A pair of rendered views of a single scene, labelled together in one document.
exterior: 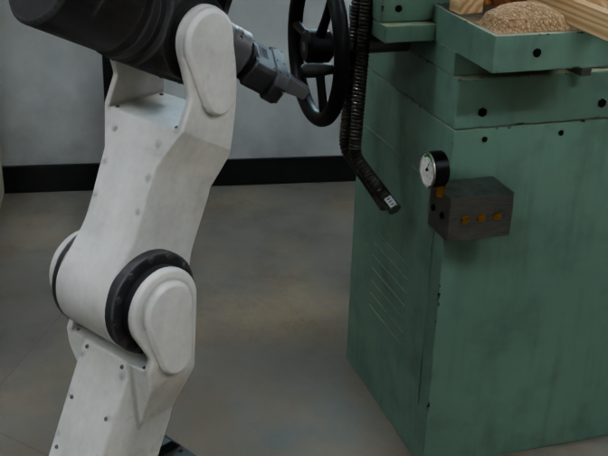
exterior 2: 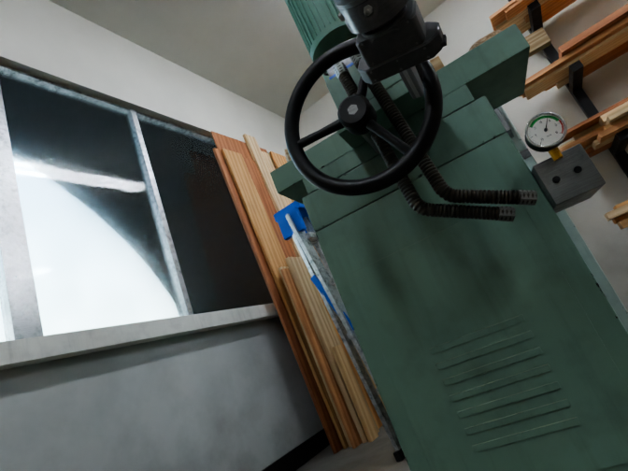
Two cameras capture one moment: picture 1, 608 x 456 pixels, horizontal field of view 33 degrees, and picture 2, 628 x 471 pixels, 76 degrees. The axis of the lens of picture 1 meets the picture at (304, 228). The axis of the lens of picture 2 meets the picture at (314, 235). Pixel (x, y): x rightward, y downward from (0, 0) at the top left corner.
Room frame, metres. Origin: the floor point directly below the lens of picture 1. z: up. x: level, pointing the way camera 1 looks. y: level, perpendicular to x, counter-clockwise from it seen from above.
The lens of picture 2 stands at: (1.54, 0.58, 0.45)
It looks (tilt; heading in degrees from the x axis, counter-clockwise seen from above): 16 degrees up; 309
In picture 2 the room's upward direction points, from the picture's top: 22 degrees counter-clockwise
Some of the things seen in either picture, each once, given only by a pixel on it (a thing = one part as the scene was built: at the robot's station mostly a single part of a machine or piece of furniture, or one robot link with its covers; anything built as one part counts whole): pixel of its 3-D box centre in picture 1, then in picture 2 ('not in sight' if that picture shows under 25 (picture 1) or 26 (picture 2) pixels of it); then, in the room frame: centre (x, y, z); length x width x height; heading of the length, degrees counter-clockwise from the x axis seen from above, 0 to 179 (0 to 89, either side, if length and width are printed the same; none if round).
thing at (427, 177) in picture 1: (436, 174); (547, 137); (1.62, -0.22, 0.65); 0.06 x 0.04 x 0.08; 19
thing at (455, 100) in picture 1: (540, 61); (418, 195); (1.97, -0.45, 0.76); 0.57 x 0.45 x 0.09; 109
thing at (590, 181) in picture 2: (470, 209); (564, 181); (1.64, -0.29, 0.58); 0.12 x 0.08 x 0.08; 109
